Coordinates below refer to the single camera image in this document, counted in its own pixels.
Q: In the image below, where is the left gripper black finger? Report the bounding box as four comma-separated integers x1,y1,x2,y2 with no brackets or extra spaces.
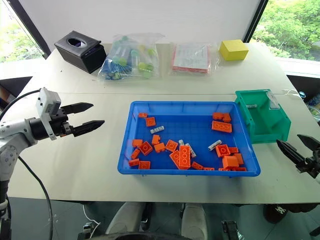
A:
61,102,94,116
72,119,106,137

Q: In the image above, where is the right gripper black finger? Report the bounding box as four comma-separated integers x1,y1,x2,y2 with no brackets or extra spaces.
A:
296,134,320,151
275,139,307,173

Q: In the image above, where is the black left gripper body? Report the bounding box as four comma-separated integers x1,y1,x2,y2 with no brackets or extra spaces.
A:
49,106,75,138

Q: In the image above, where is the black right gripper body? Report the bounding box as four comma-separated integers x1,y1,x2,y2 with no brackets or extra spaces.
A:
299,149,320,179

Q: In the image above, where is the black tissue box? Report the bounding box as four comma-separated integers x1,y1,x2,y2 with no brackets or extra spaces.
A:
53,30,108,75

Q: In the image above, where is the yellow block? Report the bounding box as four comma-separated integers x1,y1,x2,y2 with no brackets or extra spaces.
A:
218,39,250,62

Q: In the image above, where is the green plastic bin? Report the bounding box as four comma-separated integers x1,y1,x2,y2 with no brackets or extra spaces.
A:
234,88,293,145

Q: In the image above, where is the clear label holder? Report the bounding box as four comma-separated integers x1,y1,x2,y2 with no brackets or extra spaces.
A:
266,90,281,111

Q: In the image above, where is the black rounded object white mark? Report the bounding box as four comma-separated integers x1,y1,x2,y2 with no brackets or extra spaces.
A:
263,203,289,225

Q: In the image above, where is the clear bag of green-blue items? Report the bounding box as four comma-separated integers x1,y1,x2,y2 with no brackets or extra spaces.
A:
96,32,166,82

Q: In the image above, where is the grey rounded leg cover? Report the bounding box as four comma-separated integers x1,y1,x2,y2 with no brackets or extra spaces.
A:
180,202,209,236
105,201,146,236

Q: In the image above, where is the blue plastic tray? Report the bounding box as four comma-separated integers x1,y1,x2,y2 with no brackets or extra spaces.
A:
117,100,261,178

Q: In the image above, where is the clear bag of red-white cards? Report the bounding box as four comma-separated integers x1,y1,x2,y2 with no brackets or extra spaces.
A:
167,41,221,77

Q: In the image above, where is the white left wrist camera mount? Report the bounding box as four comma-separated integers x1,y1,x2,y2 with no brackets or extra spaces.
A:
35,87,62,141

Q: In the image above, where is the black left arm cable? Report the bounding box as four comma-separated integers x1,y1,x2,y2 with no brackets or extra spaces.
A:
0,90,41,120

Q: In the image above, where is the thin black hanging cable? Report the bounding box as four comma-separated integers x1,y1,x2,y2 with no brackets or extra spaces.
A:
17,156,54,240

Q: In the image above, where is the white cord under table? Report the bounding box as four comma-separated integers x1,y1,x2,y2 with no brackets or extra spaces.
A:
81,203,101,226

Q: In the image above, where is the black window frame post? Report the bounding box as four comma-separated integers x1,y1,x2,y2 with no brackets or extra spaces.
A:
14,0,52,60
243,0,270,44

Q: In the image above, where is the black metal bracket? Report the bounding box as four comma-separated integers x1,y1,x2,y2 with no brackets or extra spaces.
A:
221,219,240,240

